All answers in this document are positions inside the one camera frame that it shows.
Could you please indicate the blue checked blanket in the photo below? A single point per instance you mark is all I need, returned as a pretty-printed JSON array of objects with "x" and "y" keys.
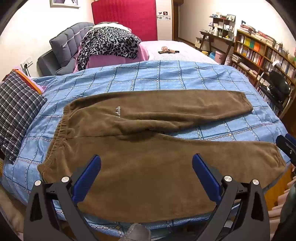
[{"x": 143, "y": 76}]

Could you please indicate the orange cloth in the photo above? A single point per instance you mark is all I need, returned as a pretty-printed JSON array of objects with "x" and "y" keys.
[{"x": 29, "y": 80}]

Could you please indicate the brown fleece pants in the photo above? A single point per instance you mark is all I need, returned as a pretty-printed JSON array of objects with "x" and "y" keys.
[{"x": 143, "y": 148}]

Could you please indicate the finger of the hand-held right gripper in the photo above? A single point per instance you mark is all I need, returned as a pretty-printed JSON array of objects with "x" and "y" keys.
[{"x": 285, "y": 144}]

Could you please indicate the wooden bookshelf with books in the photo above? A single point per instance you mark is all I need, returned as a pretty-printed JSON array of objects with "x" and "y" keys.
[{"x": 263, "y": 58}]

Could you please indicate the pink blanket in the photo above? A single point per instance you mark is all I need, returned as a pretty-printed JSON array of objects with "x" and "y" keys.
[{"x": 108, "y": 61}]

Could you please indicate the wooden bed frame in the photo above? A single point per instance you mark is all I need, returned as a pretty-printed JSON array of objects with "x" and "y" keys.
[{"x": 275, "y": 185}]

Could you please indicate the leopard print cloth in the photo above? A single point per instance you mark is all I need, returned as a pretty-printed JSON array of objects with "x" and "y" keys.
[{"x": 108, "y": 42}]

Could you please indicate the small hand-held fan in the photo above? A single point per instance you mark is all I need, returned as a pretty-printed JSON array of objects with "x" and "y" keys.
[{"x": 167, "y": 50}]

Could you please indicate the grey tufted headboard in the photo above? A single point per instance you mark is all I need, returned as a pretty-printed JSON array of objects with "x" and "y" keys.
[{"x": 64, "y": 46}]

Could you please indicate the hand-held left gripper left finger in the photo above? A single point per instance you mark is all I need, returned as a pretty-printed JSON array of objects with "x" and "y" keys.
[{"x": 86, "y": 179}]

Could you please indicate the blue plastic bin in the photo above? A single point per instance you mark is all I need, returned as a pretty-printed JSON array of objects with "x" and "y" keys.
[{"x": 211, "y": 55}]

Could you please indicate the black chair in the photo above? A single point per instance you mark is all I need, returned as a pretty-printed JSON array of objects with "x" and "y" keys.
[{"x": 276, "y": 88}]

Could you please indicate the pink plastic bin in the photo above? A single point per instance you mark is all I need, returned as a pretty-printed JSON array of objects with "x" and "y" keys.
[{"x": 218, "y": 56}]

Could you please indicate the wooden desk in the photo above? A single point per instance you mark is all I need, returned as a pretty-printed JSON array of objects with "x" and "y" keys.
[{"x": 217, "y": 39}]

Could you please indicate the white wall socket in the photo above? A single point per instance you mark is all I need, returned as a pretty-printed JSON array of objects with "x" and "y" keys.
[{"x": 26, "y": 62}]

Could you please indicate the dark plaid pillow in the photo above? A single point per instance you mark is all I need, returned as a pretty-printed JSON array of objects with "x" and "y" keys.
[{"x": 17, "y": 111}]

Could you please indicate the red upright panel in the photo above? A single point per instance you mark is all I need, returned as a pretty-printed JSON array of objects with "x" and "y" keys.
[{"x": 124, "y": 18}]

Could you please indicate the grey cloth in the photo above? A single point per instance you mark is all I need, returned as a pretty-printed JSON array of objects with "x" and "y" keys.
[{"x": 136, "y": 233}]

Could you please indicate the framed wall picture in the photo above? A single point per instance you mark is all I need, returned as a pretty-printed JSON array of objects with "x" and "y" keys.
[{"x": 66, "y": 2}]

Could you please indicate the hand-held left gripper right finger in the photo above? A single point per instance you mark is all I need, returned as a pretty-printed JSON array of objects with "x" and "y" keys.
[{"x": 205, "y": 178}]

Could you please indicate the wooden desk organizer shelf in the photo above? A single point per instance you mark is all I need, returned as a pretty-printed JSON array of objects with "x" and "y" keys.
[{"x": 222, "y": 24}]

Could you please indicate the white bed sheet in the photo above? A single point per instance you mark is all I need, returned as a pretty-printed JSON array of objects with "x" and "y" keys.
[{"x": 180, "y": 52}]

